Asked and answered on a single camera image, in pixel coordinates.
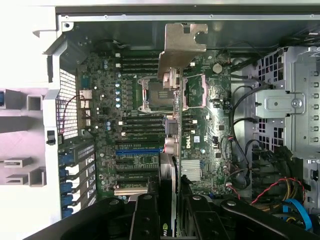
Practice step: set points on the open black PC case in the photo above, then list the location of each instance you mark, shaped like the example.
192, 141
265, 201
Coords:
112, 32

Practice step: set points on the green Dell motherboard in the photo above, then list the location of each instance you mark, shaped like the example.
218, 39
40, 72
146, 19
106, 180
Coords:
195, 140

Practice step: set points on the round coin cell battery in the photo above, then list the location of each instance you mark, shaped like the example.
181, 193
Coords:
217, 67

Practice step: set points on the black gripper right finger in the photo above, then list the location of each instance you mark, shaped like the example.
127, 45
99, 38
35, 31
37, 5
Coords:
200, 220

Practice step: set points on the silver chipset heatsink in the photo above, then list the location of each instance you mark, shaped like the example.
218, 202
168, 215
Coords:
191, 170

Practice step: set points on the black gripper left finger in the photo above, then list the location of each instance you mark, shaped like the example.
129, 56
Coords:
146, 217

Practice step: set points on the white expansion slot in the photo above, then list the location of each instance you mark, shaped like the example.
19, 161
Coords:
130, 191

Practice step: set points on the silver metal drive cage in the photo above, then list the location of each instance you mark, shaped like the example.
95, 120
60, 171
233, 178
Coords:
280, 102

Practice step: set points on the metal socket cover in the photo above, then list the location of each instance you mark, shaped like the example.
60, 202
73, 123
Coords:
195, 90

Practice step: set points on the blue expansion slot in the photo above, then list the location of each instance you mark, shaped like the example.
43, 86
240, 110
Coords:
137, 152

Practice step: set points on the CPU socket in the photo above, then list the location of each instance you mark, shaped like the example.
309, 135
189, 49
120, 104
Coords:
155, 95

